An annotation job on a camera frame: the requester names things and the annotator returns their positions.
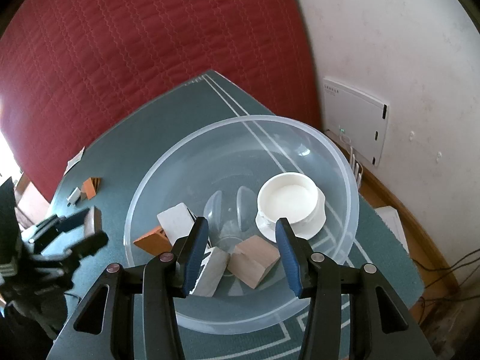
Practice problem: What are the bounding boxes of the small orange striped wedge block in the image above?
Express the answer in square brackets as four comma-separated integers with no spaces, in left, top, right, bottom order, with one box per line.
[80,177,102,200]

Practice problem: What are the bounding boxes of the person's left forearm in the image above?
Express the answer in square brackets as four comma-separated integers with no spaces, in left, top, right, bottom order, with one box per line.
[0,292,69,343]

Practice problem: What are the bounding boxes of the white flat box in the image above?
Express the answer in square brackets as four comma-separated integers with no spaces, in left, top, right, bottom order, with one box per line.
[375,206,405,250]

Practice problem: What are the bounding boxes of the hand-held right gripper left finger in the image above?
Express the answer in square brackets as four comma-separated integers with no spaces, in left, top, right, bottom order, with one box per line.
[45,217,209,360]

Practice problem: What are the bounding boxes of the long brown wooden block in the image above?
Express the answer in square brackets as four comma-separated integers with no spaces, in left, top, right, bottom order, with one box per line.
[83,206,103,238]

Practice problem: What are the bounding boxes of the white ceramic cup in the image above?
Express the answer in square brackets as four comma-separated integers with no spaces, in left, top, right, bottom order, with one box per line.
[257,172,326,226]

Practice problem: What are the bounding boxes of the white router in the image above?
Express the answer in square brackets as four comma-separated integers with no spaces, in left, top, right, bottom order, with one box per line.
[347,145,365,192]

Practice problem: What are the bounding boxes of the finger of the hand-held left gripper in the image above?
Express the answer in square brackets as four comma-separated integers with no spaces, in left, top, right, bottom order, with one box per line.
[69,232,109,260]
[56,209,91,233]

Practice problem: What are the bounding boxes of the clear plastic bowl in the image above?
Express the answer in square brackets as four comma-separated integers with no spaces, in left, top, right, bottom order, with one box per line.
[124,115,361,335]

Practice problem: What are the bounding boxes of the white paper sheet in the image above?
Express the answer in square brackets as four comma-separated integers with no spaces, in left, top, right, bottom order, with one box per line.
[64,148,85,176]

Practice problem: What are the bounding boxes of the white striped wedge block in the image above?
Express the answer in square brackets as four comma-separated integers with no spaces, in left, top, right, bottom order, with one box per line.
[190,247,230,298]

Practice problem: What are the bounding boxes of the large orange wedge block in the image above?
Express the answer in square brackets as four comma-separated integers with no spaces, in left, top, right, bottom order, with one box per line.
[133,225,170,255]

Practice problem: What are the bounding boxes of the plain white block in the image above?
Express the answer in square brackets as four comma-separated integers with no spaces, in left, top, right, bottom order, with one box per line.
[156,202,196,241]

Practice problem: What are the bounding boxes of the white wall box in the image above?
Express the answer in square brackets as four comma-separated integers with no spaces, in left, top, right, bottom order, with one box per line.
[322,76,389,166]

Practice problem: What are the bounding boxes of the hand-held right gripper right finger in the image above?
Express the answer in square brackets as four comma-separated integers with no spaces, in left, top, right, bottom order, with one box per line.
[275,217,437,360]

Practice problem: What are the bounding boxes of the white saucer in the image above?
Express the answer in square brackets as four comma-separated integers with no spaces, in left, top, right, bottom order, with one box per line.
[255,191,327,240]

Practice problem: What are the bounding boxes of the black cable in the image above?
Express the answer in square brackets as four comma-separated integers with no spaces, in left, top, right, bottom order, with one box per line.
[410,247,480,274]

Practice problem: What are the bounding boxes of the beige wooden wedge block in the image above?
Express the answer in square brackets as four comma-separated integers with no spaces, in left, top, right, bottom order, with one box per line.
[226,234,281,290]

